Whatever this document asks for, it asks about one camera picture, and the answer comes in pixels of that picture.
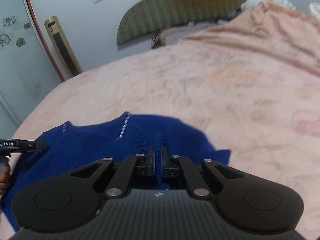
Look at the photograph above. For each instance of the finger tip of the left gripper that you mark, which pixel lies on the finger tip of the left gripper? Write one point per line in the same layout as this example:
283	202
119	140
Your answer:
36	145

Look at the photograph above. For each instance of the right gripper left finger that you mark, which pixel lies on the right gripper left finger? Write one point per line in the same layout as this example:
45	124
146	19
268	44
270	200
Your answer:
149	161

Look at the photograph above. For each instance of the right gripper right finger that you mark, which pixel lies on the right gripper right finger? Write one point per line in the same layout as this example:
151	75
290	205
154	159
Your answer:
166	172

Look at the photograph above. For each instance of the blue knit sweater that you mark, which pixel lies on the blue knit sweater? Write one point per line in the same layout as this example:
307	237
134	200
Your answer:
72	146

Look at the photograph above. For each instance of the person's left hand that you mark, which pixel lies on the person's left hand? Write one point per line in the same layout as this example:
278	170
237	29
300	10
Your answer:
4	180

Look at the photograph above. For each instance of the white floral wardrobe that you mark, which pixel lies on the white floral wardrobe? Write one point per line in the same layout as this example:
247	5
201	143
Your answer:
27	75

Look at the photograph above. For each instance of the gold tower fan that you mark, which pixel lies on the gold tower fan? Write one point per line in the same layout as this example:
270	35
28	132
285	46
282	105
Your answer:
62	46

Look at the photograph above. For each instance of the pink floral bed sheet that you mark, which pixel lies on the pink floral bed sheet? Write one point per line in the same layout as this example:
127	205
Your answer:
261	104

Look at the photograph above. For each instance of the brown patterned pillow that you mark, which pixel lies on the brown patterned pillow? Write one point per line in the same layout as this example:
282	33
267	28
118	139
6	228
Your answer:
172	35

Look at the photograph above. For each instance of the olive striped headboard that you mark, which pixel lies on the olive striped headboard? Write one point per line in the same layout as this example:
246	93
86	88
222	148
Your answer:
149	16

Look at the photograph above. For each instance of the orange pink blanket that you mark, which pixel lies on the orange pink blanket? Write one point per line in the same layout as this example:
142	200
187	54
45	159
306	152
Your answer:
273	30

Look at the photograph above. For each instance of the cream crumpled cloth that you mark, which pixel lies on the cream crumpled cloth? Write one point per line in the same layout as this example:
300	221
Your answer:
315	9

